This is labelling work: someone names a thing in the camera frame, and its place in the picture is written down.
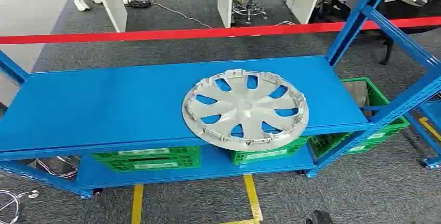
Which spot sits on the silver plastic wheel hubcap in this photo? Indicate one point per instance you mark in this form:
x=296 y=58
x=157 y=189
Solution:
x=245 y=109

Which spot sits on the green plastic crate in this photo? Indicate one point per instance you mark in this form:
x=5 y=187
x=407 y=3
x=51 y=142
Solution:
x=265 y=154
x=373 y=95
x=155 y=165
x=148 y=152

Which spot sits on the red barrier tape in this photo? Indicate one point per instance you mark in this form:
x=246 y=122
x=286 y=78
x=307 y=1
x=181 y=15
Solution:
x=172 y=35

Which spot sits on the yellow floor tape strip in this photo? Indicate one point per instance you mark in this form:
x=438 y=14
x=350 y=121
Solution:
x=252 y=198
x=430 y=128
x=237 y=221
x=137 y=205

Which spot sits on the blue metal shelf rack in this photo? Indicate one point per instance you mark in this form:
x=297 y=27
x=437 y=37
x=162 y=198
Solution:
x=103 y=102

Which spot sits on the black power strip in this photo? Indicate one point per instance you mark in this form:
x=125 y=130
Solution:
x=138 y=3

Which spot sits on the grey cardboard piece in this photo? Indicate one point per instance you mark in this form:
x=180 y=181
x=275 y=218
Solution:
x=356 y=93

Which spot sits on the black bag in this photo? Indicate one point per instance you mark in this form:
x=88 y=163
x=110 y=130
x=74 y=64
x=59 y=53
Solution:
x=329 y=9

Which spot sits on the black robot foot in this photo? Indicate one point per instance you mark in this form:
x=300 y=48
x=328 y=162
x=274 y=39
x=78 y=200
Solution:
x=318 y=217

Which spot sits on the black chair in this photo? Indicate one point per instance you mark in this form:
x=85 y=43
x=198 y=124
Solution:
x=406 y=9

